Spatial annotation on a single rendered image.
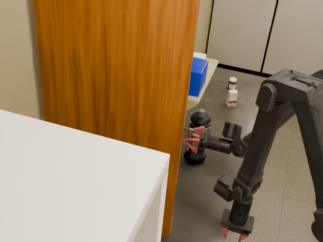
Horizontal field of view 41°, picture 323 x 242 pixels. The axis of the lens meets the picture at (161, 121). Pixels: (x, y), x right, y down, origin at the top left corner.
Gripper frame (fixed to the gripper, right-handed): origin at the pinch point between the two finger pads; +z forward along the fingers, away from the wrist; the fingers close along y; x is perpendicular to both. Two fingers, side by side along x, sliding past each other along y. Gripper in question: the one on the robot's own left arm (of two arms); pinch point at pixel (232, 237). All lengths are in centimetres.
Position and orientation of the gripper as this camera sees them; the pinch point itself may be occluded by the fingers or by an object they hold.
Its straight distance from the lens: 153.4
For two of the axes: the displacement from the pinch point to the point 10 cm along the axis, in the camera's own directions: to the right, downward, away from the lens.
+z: -0.9, 8.1, 5.8
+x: -3.1, 5.4, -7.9
